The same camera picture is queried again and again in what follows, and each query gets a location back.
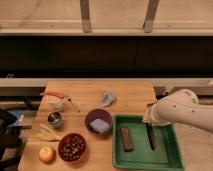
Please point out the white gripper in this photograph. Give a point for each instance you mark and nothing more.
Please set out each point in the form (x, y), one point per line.
(150, 115)

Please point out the black brush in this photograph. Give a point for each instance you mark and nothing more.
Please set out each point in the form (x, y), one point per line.
(150, 135)

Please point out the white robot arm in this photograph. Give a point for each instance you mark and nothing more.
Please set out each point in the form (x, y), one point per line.
(183, 107)

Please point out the green plastic tray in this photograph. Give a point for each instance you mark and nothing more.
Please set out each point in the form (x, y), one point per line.
(165, 157)

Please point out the brown rectangular block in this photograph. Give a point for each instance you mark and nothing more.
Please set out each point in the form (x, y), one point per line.
(126, 139)

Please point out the crumpled grey cloth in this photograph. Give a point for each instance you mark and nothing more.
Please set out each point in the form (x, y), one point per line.
(108, 98)

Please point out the dark purple bowl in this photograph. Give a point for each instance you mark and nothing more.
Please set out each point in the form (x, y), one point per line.
(98, 113)

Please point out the red bowl with beans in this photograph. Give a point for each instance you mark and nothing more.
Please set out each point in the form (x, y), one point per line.
(72, 147)

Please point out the small metal cup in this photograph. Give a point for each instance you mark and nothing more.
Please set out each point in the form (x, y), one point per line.
(55, 119)

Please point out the yellow apple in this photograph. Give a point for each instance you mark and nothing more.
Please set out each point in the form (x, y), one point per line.
(46, 154)

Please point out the black chair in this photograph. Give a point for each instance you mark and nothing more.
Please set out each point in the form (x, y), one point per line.
(7, 139)

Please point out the red handled pliers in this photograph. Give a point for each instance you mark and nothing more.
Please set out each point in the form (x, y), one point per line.
(55, 94)

